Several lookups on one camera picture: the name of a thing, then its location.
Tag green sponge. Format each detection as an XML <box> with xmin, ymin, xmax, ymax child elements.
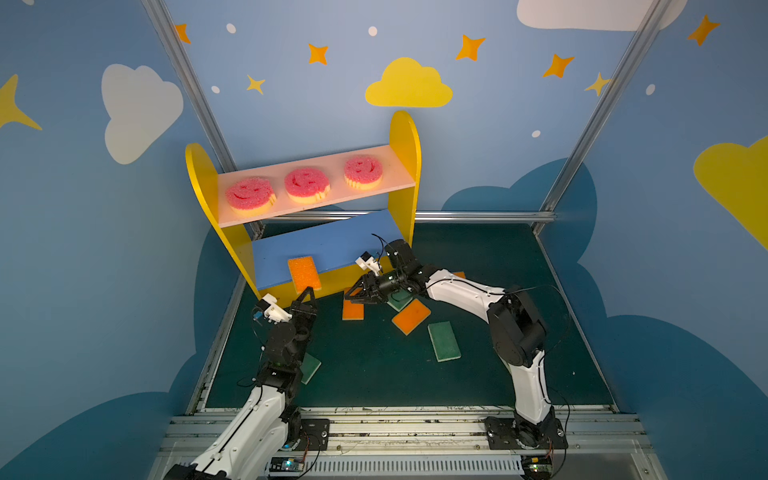
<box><xmin>428</xmin><ymin>321</ymin><xmax>461</xmax><ymax>363</ymax></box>
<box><xmin>387</xmin><ymin>291</ymin><xmax>413</xmax><ymax>312</ymax></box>
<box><xmin>300</xmin><ymin>353</ymin><xmax>322</xmax><ymax>385</ymax></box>

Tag pink smiley sponge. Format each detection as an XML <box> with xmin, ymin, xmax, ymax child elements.
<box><xmin>225</xmin><ymin>177</ymin><xmax>277</xmax><ymax>216</ymax></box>
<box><xmin>343</xmin><ymin>155</ymin><xmax>383</xmax><ymax>190</ymax></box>
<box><xmin>284</xmin><ymin>167</ymin><xmax>331</xmax><ymax>204</ymax></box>

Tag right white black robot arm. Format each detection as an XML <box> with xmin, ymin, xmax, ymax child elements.
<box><xmin>344</xmin><ymin>239</ymin><xmax>568</xmax><ymax>449</ymax></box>

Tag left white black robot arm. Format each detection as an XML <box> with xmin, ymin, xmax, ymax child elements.
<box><xmin>164</xmin><ymin>287</ymin><xmax>318</xmax><ymax>479</ymax></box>

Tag yellow shelf with pink and blue boards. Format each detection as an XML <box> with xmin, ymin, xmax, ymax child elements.
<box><xmin>185</xmin><ymin>111</ymin><xmax>422</xmax><ymax>306</ymax></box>

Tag back aluminium floor bar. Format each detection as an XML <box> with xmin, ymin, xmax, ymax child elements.
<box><xmin>270</xmin><ymin>210</ymin><xmax>556</xmax><ymax>224</ymax></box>

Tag left small circuit board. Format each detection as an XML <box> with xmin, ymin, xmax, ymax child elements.
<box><xmin>268</xmin><ymin>457</ymin><xmax>306</xmax><ymax>476</ymax></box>

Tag small circuit board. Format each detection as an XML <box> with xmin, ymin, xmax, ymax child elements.
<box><xmin>520</xmin><ymin>456</ymin><xmax>553</xmax><ymax>480</ymax></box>
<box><xmin>268</xmin><ymin>457</ymin><xmax>306</xmax><ymax>476</ymax></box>

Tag right small circuit board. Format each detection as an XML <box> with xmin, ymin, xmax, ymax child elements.
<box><xmin>520</xmin><ymin>456</ymin><xmax>553</xmax><ymax>480</ymax></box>

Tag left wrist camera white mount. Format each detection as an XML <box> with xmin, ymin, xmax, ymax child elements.
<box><xmin>252</xmin><ymin>294</ymin><xmax>292</xmax><ymax>323</ymax></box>

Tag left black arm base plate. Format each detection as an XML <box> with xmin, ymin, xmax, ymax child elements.
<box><xmin>282</xmin><ymin>418</ymin><xmax>330</xmax><ymax>451</ymax></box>

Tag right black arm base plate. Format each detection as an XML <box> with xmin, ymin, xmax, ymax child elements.
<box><xmin>483</xmin><ymin>415</ymin><xmax>569</xmax><ymax>450</ymax></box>

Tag aluminium rail frame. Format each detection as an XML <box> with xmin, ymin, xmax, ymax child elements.
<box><xmin>146</xmin><ymin>405</ymin><xmax>667</xmax><ymax>480</ymax></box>

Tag left aluminium corner post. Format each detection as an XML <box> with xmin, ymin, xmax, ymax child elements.
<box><xmin>141</xmin><ymin>0</ymin><xmax>237</xmax><ymax>173</ymax></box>

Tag aluminium corner post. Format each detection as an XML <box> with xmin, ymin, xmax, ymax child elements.
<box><xmin>532</xmin><ymin>0</ymin><xmax>673</xmax><ymax>237</ymax></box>
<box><xmin>141</xmin><ymin>0</ymin><xmax>237</xmax><ymax>173</ymax></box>

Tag right aluminium corner post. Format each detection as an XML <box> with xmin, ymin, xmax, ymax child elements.
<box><xmin>532</xmin><ymin>0</ymin><xmax>673</xmax><ymax>237</ymax></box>

